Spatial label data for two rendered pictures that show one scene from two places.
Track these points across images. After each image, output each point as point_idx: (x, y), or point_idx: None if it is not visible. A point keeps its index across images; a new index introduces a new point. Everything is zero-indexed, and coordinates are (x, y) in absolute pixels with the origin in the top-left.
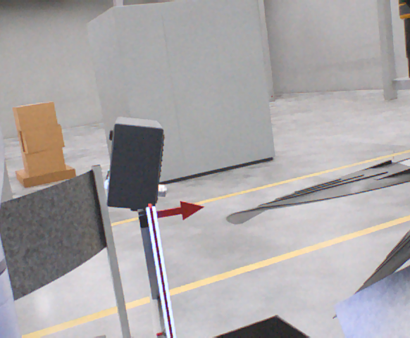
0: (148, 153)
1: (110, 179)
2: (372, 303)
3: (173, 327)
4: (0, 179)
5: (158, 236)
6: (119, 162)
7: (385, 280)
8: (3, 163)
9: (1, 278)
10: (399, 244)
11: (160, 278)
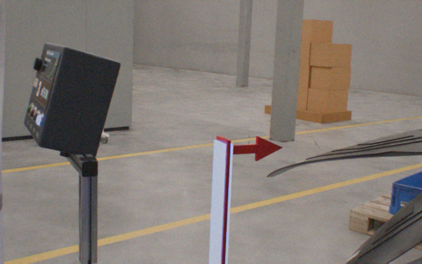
0: (99, 88)
1: (49, 113)
2: None
3: None
4: (2, 78)
5: (230, 178)
6: (63, 94)
7: None
8: (4, 57)
9: (0, 215)
10: (406, 218)
11: (223, 231)
